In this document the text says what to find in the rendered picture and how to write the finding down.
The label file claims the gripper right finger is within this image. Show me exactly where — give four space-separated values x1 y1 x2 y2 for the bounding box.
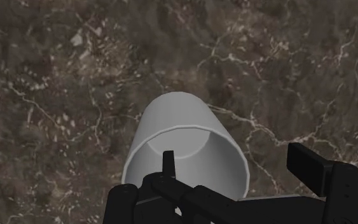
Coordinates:
286 142 358 224

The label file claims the white cup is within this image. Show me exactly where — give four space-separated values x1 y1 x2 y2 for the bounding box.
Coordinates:
121 91 251 201

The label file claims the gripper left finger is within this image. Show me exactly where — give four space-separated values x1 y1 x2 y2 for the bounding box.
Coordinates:
102 150 239 224

